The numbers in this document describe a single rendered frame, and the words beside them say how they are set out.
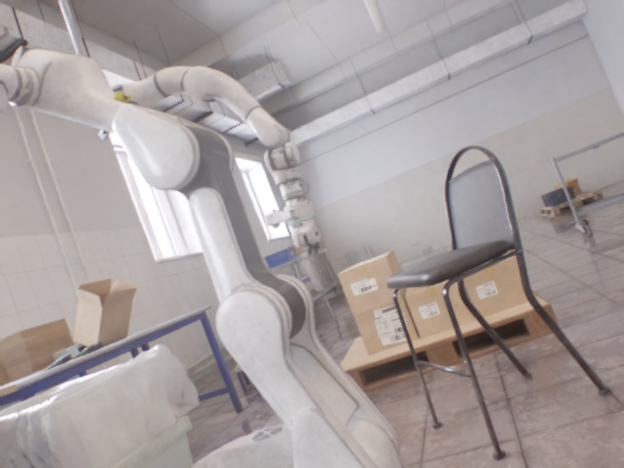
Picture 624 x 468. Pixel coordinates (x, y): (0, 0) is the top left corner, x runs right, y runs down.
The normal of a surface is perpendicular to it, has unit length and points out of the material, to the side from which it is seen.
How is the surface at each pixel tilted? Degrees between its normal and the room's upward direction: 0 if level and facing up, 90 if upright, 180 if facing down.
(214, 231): 90
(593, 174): 90
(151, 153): 91
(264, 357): 90
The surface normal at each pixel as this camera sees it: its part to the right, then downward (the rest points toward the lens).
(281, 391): -0.32, 0.07
